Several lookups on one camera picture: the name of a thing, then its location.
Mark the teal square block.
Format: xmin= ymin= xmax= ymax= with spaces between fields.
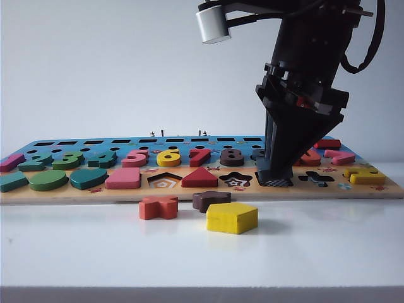
xmin=0 ymin=171 xmax=30 ymax=193

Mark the orange number ten block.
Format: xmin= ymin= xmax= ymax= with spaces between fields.
xmin=293 ymin=148 xmax=322 ymax=167

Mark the brown star block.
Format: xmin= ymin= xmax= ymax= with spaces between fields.
xmin=191 ymin=190 xmax=232 ymax=214

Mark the orange cross block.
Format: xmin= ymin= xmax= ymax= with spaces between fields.
xmin=138 ymin=194 xmax=179 ymax=220

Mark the brown number eight block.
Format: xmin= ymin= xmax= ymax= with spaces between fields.
xmin=220 ymin=148 xmax=244 ymax=167

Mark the red minus sign block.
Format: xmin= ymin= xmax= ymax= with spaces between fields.
xmin=315 ymin=138 xmax=342 ymax=150

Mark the pink number five block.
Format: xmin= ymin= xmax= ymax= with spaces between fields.
xmin=121 ymin=148 xmax=150 ymax=169

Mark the pink greater-than sign block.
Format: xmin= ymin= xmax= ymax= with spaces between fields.
xmin=324 ymin=148 xmax=354 ymax=166

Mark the colourful wooden puzzle board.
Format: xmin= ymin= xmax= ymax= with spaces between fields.
xmin=0 ymin=134 xmax=404 ymax=205

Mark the teal number four block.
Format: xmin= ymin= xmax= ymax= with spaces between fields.
xmin=87 ymin=151 xmax=117 ymax=169

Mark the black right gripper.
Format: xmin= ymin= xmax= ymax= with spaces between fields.
xmin=254 ymin=62 xmax=350 ymax=177

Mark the dark blue square block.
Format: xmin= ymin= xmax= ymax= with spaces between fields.
xmin=254 ymin=157 xmax=294 ymax=183

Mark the white cylindrical wrist camera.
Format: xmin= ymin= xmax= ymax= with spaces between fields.
xmin=194 ymin=1 xmax=233 ymax=44

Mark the red number seven block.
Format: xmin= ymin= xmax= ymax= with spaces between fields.
xmin=188 ymin=148 xmax=218 ymax=167

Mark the teal number two block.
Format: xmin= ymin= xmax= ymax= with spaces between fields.
xmin=17 ymin=152 xmax=54 ymax=172

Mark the magenta number one block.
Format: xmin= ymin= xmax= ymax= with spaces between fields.
xmin=0 ymin=153 xmax=26 ymax=173

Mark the yellow pentagon block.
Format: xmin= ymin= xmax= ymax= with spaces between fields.
xmin=206 ymin=202 xmax=259 ymax=235

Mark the red triangle block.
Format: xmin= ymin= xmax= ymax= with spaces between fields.
xmin=181 ymin=166 xmax=219 ymax=188

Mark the green number three block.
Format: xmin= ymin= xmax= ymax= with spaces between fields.
xmin=52 ymin=151 xmax=85 ymax=170

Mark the green circle block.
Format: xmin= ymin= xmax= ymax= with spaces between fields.
xmin=28 ymin=169 xmax=69 ymax=192

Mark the yellow number six block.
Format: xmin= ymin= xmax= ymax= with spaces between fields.
xmin=156 ymin=148 xmax=182 ymax=168

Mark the teal heart block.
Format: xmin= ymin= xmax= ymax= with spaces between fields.
xmin=69 ymin=168 xmax=109 ymax=191

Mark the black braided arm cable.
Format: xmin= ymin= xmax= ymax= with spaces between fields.
xmin=342 ymin=0 xmax=386 ymax=75

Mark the pink trapezoid block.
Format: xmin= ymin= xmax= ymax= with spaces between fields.
xmin=104 ymin=167 xmax=142 ymax=190

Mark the yellow equals sign block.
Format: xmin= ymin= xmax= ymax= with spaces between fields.
xmin=343 ymin=167 xmax=387 ymax=186

